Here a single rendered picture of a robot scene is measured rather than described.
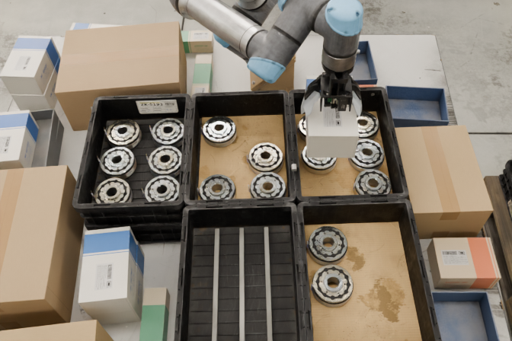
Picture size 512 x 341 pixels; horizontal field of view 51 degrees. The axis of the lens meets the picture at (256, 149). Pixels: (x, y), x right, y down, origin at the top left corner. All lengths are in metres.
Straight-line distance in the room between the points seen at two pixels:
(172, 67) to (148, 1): 1.80
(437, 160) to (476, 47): 1.77
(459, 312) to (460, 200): 0.30
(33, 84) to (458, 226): 1.43
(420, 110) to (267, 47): 0.93
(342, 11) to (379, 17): 2.31
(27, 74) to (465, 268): 1.49
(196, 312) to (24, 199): 0.57
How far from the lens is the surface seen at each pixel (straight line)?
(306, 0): 1.16
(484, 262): 1.62
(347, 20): 1.09
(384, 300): 1.44
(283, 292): 1.42
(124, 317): 1.54
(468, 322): 1.61
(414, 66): 2.12
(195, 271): 1.46
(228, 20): 1.25
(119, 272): 1.44
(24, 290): 1.48
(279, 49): 1.15
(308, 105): 1.31
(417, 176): 1.60
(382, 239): 1.51
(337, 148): 1.33
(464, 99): 3.04
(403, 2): 3.54
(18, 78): 1.98
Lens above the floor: 2.15
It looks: 54 degrees down
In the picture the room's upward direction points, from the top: 3 degrees counter-clockwise
